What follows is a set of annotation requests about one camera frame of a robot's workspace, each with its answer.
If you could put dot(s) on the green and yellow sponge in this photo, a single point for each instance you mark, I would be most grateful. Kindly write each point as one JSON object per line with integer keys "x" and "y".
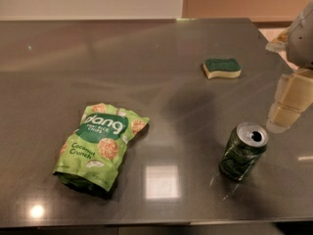
{"x": 225, "y": 68}

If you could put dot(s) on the green soda can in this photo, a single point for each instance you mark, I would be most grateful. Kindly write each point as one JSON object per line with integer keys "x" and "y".
{"x": 246, "y": 144}

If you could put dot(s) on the green rice chip bag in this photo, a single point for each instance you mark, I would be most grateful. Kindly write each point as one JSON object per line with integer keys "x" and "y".
{"x": 91, "y": 156}

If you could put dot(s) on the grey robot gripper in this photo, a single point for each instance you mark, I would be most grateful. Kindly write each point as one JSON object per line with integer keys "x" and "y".
{"x": 301, "y": 44}

